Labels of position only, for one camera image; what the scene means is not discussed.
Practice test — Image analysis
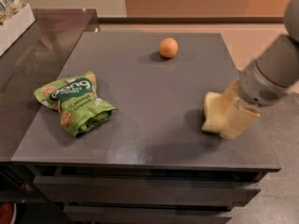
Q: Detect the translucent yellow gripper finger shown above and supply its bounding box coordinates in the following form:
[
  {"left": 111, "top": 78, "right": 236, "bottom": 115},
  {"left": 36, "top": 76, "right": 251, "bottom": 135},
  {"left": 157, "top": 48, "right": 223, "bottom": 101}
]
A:
[
  {"left": 222, "top": 78, "right": 239, "bottom": 105},
  {"left": 220, "top": 105, "right": 261, "bottom": 139}
]

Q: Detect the yellow sponge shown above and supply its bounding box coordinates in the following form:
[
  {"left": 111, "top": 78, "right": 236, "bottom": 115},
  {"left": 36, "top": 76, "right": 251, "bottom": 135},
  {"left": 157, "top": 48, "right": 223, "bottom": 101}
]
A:
[{"left": 202, "top": 92, "right": 235, "bottom": 133}]

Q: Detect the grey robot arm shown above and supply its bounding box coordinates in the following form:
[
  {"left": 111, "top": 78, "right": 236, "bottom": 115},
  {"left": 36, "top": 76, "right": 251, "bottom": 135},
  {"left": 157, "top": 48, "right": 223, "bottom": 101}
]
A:
[{"left": 221, "top": 0, "right": 299, "bottom": 139}]

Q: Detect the orange fruit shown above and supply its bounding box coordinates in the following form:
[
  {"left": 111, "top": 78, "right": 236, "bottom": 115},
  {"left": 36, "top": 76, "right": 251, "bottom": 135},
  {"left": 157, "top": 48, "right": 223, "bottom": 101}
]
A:
[{"left": 159, "top": 38, "right": 178, "bottom": 59}]

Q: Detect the grey drawer cabinet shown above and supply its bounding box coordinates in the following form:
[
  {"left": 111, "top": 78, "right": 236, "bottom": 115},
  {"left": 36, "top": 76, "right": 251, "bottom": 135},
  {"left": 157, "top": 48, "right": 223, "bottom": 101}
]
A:
[{"left": 13, "top": 33, "right": 279, "bottom": 224}]

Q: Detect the green snack bag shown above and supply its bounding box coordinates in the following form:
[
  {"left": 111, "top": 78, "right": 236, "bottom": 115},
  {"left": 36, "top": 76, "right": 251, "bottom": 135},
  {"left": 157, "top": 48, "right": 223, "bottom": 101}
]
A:
[{"left": 34, "top": 71, "right": 115, "bottom": 137}]

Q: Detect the dark side counter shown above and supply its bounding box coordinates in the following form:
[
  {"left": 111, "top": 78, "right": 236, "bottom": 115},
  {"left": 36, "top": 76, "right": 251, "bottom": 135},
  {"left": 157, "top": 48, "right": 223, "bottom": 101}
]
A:
[{"left": 0, "top": 8, "right": 98, "bottom": 203}]

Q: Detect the white box with snacks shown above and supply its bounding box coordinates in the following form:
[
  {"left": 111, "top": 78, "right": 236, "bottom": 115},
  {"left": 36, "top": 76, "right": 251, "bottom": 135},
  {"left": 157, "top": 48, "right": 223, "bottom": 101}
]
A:
[{"left": 0, "top": 0, "right": 36, "bottom": 56}]

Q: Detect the red white object on floor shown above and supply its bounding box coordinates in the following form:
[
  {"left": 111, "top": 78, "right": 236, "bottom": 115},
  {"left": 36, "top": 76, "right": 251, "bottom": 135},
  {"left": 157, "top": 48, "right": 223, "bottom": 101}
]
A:
[{"left": 0, "top": 203, "right": 16, "bottom": 224}]

